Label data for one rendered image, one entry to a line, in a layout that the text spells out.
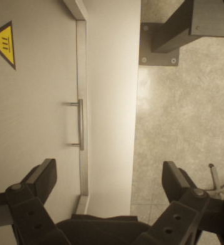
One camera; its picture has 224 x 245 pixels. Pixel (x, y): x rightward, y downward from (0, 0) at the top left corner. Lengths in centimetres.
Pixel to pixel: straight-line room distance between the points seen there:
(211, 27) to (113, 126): 40
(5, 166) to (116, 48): 48
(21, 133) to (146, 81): 124
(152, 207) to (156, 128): 78
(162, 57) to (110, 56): 87
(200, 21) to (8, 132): 49
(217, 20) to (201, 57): 100
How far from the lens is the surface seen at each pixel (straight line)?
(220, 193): 186
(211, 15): 56
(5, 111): 23
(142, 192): 175
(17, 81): 25
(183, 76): 150
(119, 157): 67
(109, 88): 60
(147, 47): 142
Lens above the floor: 140
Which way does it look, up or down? 76 degrees down
